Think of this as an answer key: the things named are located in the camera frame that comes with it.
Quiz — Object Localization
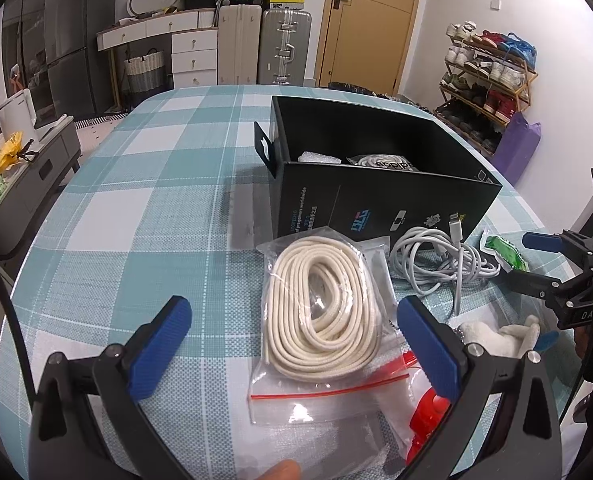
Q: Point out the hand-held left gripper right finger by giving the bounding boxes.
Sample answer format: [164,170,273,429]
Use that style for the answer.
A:
[397,296,565,480]

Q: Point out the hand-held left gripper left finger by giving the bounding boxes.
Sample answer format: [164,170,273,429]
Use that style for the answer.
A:
[29,296,193,480]

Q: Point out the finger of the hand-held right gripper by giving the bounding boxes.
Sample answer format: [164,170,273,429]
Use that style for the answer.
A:
[507,269,562,306]
[521,231,567,256]

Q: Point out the green packet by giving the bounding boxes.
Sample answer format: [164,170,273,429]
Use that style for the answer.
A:
[479,227,530,273]

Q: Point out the red plastic object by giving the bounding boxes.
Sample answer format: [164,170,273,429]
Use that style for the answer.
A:
[377,350,457,466]

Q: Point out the white cloth glove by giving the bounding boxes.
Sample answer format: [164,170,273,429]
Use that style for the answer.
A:
[451,312,560,361]

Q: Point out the small clear plastic bag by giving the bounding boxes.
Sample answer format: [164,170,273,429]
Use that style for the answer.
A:
[354,240,400,311]

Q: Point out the white charging cable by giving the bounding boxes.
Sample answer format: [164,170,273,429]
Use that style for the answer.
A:
[389,212,502,318]

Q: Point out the zip bag of cream rope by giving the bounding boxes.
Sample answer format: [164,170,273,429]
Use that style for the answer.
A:
[249,226,410,413]

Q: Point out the black cardboard box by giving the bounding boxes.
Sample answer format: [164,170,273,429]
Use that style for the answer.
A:
[254,95,503,246]

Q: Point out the person's left hand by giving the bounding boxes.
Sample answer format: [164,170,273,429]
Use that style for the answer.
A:
[255,459,303,480]

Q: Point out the purple bag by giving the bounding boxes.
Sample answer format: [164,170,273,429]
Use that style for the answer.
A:
[491,111,542,181]

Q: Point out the teal plaid tablecloth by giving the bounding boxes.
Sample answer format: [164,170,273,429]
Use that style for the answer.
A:
[0,84,593,480]

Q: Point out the wooden shoe rack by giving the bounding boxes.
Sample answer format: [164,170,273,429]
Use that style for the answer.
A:
[434,22,537,156]

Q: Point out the bag of white laces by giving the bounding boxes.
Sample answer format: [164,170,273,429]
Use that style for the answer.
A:
[347,154,420,173]

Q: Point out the rows of racked shoes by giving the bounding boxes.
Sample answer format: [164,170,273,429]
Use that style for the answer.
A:
[439,21,535,153]

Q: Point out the scattered shoes pile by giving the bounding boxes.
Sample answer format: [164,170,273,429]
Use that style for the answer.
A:
[377,92,437,113]

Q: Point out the grey side cabinet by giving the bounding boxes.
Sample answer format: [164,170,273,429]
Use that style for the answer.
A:
[0,115,82,261]

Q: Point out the white bubble wrap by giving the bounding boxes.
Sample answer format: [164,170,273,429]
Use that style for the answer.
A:
[298,151,342,165]

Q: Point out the yellow plastic bag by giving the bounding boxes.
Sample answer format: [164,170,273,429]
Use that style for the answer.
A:
[0,132,32,173]

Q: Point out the wooden door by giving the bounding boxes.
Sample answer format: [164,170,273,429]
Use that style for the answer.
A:
[315,0,425,96]

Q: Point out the woven laundry basket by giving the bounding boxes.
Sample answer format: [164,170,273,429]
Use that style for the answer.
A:
[124,50,166,95]

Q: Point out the white appliance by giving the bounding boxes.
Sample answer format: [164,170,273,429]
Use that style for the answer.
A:
[0,88,40,131]

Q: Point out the white desk with drawers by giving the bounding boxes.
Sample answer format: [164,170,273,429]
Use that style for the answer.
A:
[96,8,220,111]

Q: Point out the cream suitcase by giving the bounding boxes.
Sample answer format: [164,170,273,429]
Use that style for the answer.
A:
[218,4,263,86]

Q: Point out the silver suitcase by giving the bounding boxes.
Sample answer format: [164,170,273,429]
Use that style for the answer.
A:
[261,8,312,86]

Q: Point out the grey refrigerator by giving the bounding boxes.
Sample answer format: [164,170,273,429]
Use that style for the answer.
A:
[44,0,120,113]

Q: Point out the dark glass cabinet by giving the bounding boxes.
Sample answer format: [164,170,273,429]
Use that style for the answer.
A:
[1,0,52,126]

